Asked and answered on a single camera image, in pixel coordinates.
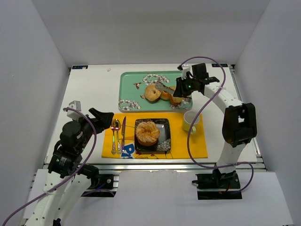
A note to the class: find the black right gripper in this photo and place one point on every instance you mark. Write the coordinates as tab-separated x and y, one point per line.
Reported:
181	89

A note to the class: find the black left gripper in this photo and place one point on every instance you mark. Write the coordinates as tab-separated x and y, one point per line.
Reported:
96	120

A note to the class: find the silver metal tongs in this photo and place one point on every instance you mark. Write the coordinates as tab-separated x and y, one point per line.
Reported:
160	86

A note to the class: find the orange sugared bundt cake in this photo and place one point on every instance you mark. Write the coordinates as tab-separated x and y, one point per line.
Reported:
147	133

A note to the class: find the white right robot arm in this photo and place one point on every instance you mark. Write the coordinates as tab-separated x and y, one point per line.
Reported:
239	122

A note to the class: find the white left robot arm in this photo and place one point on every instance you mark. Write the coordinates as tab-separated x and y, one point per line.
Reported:
69	176

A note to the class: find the brown bread slice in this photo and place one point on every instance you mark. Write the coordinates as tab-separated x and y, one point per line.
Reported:
175	100

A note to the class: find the iridescent spoon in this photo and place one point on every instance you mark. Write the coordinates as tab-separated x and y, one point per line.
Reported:
114	138

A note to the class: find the iridescent knife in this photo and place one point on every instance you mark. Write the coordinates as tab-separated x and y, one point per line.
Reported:
123	134

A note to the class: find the small orange donut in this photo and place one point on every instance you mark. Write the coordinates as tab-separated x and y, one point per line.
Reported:
164	95

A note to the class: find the yellow printed placemat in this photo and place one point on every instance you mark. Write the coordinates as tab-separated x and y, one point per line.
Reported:
176	138

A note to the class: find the pale yellow mug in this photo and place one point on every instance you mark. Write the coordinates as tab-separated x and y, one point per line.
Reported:
188	118

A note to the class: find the plain beige bagel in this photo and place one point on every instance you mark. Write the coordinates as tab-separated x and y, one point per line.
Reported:
152	94

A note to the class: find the blue label sticker right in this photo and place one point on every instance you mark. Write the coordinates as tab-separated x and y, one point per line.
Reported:
219	65

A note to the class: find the blue label sticker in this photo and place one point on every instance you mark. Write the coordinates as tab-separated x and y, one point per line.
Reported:
219	65
79	67

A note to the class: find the green floral tray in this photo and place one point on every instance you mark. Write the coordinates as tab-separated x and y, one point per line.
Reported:
132	87

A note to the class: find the blue label sticker left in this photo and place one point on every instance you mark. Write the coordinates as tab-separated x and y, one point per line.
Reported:
79	67

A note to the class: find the black floral square plate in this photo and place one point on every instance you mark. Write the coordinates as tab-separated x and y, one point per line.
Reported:
163	143

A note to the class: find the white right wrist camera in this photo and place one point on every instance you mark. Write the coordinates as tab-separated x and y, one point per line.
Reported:
184	69

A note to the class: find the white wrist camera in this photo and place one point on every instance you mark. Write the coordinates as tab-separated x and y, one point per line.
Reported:
184	69
75	105

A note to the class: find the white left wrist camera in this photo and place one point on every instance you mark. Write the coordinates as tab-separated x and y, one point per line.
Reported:
75	105

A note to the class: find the aluminium table frame rail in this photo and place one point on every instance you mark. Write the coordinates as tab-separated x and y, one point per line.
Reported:
256	166

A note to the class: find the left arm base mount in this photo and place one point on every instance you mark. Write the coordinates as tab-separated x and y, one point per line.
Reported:
102	185

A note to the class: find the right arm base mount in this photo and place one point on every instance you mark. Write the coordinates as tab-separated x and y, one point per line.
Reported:
217	186

